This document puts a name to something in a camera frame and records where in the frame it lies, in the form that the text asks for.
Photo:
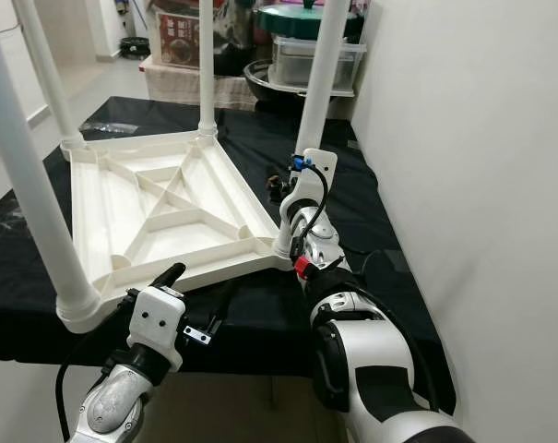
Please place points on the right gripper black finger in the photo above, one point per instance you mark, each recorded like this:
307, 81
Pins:
280, 189

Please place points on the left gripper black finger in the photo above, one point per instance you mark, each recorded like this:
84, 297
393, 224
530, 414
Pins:
171, 274
220, 312

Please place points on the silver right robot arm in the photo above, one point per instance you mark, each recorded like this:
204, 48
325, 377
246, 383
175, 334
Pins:
371, 369

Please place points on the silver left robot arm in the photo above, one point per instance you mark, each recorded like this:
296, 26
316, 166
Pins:
117, 406

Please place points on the white plastic table top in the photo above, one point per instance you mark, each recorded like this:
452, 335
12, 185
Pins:
177, 240

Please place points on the black wok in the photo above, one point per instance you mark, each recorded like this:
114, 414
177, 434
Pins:
265, 88

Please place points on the grey tape patch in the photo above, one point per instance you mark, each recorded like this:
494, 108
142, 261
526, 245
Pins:
394, 262

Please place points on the clear plastic container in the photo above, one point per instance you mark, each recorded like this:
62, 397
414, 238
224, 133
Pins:
302, 65

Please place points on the brown cloth covered bench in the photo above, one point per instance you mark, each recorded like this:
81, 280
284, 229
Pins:
177, 88

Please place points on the black bag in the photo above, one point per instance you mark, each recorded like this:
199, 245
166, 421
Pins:
237, 41

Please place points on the clear plastic wrapper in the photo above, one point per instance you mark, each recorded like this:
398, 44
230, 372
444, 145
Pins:
108, 126
4, 224

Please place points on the green pot lid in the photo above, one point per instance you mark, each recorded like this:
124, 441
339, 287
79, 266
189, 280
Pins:
302, 23

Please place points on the orange lid storage box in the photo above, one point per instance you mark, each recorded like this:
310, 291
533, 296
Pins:
177, 41

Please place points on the small black floor object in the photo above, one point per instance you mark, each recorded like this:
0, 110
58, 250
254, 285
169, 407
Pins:
134, 46

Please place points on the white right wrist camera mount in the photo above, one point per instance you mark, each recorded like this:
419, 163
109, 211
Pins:
318, 180

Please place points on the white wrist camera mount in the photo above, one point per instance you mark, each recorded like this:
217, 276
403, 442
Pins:
157, 318
318, 180

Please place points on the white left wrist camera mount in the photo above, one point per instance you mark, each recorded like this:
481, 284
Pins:
157, 318

